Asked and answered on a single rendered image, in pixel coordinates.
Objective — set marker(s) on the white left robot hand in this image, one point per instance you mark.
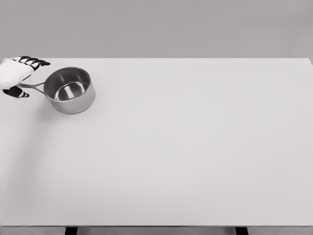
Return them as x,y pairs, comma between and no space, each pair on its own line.
13,72

